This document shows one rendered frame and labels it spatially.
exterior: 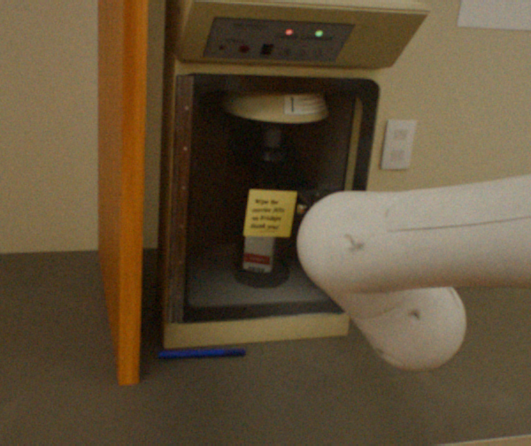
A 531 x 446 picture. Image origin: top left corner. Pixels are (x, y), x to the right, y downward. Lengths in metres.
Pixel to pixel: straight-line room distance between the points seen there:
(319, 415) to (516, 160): 0.96
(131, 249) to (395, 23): 0.47
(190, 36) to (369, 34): 0.24
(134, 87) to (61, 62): 0.53
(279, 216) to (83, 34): 0.56
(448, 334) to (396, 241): 0.17
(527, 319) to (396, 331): 0.75
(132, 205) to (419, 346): 0.44
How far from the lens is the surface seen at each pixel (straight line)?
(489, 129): 1.81
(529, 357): 1.38
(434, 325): 0.79
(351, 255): 0.70
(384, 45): 1.08
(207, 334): 1.23
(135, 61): 0.97
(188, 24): 0.98
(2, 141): 1.53
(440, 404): 1.19
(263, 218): 1.15
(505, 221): 0.61
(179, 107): 1.07
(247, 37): 1.01
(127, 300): 1.08
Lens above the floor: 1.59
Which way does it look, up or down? 22 degrees down
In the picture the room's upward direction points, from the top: 5 degrees clockwise
